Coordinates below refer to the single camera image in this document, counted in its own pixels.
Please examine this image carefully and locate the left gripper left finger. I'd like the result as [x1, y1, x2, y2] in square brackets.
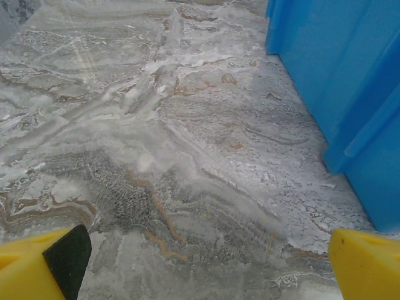
[0, 224, 93, 300]

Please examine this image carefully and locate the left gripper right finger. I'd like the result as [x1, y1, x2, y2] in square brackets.
[327, 227, 400, 300]

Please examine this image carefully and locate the blue plastic bin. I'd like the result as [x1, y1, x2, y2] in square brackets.
[264, 0, 400, 234]

